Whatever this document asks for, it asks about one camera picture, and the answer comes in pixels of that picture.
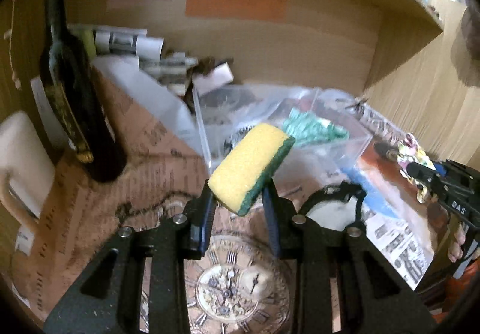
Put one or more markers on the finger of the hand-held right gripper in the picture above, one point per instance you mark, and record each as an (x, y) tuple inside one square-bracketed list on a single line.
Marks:
[(422, 173)]

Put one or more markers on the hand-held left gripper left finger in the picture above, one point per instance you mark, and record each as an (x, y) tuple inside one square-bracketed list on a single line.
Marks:
[(205, 206)]

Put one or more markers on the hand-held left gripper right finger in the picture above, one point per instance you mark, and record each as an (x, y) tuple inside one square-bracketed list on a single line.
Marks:
[(270, 221)]

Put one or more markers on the floral fabric scrunchie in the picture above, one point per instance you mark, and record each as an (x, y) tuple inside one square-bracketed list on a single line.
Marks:
[(410, 154)]

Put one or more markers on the yellow and green sponge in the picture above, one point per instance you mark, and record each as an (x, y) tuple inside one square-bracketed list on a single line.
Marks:
[(247, 165)]

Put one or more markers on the clear plastic container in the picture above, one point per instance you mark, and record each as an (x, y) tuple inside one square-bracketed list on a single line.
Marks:
[(330, 154)]

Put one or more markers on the person's right hand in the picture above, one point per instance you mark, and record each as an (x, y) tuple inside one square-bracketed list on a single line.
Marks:
[(456, 244)]

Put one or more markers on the blue cloth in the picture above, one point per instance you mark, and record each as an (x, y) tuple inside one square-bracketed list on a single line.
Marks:
[(369, 193)]

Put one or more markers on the clock print paper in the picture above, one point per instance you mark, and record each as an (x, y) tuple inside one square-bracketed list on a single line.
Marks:
[(157, 169)]

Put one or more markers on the newspaper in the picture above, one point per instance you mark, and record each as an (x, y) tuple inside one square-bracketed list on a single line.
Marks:
[(397, 244)]

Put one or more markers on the orange cloth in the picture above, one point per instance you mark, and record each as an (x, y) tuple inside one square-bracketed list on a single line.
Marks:
[(463, 289)]

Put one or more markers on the green cloth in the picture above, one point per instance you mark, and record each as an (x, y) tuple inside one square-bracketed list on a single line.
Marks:
[(313, 127)]

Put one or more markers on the dark glass bottle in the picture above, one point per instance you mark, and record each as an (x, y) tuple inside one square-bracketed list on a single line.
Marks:
[(71, 94)]

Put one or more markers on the stack of papers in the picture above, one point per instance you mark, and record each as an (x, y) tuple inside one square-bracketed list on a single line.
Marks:
[(127, 43)]

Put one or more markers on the white mug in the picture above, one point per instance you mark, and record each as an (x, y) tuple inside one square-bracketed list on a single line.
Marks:
[(22, 154)]

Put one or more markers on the orange paper note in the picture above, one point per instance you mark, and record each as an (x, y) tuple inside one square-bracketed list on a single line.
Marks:
[(236, 4)]

